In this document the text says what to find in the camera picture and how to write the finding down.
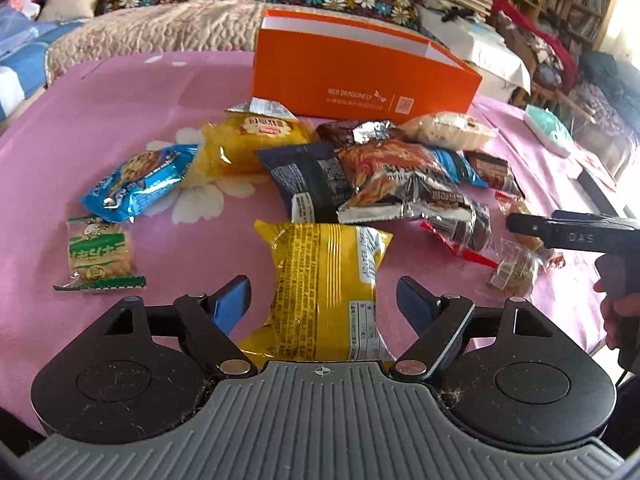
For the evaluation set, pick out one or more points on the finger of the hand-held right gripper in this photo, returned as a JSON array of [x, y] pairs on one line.
[[525, 226]]

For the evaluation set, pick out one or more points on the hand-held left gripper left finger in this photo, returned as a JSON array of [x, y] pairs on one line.
[[234, 301]]

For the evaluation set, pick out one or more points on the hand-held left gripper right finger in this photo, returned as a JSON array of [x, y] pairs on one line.
[[412, 301]]

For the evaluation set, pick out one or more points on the large yellow snack packet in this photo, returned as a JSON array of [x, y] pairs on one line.
[[320, 280]]

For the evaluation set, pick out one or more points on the blue orange printed snack packet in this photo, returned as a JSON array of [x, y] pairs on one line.
[[380, 175]]

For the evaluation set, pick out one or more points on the orange cake packet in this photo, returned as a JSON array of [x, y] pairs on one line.
[[250, 145]]

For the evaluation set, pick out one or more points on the orange cardboard box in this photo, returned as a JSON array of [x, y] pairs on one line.
[[350, 75]]

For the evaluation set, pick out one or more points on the person's right hand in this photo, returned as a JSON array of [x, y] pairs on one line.
[[614, 322]]

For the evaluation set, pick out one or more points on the clear small candy packet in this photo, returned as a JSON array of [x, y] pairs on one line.
[[515, 270], [515, 204]]

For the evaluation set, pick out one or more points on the red edged clear packet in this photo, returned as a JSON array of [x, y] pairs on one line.
[[470, 255]]

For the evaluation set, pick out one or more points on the dark brown snack packet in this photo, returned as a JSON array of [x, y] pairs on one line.
[[492, 170]]

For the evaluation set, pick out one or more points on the silver brown snack packet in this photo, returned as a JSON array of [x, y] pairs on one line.
[[450, 210]]

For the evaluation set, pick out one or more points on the teal pouch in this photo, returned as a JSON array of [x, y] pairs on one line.
[[547, 127]]

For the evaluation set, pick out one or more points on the white bun packet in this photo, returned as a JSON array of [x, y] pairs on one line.
[[445, 130]]

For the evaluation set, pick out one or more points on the green cracker packet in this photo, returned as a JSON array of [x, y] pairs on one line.
[[97, 255]]

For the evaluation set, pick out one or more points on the black snack packet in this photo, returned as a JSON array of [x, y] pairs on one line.
[[305, 175]]

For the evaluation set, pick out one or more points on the blue cracker snack packet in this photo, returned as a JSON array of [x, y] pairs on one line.
[[135, 180]]

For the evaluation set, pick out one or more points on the brown chocolate snack packet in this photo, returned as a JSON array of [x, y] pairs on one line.
[[340, 132]]

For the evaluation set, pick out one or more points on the red cloth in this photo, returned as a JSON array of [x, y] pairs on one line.
[[545, 40]]

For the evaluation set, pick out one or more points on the small yellow silver packet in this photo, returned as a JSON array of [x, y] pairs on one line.
[[265, 107]]

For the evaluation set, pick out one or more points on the pink floral cloth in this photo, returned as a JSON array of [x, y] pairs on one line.
[[150, 100]]

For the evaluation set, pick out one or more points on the beige quilt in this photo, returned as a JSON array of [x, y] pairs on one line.
[[165, 30]]

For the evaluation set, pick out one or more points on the blue patterned bedding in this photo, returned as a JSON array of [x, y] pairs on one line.
[[25, 60]]

